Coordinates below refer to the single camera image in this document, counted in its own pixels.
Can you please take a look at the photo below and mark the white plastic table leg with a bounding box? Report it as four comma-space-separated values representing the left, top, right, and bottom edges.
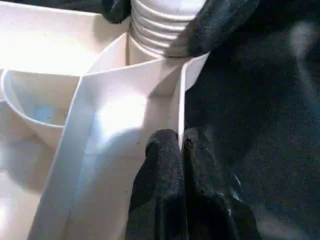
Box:
128, 0, 207, 59

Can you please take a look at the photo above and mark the white plastic table top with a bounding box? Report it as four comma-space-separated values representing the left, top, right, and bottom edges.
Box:
0, 2, 210, 240

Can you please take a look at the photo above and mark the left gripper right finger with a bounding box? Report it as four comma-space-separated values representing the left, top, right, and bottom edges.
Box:
182, 136, 262, 240

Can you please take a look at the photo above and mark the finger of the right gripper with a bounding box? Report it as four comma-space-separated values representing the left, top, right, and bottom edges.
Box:
166, 0, 261, 59
101, 0, 133, 25

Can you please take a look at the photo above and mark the black plastic mat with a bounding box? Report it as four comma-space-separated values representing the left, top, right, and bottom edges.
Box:
0, 0, 320, 240

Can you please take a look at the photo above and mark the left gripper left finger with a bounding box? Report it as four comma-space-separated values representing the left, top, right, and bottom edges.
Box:
124, 128, 187, 240

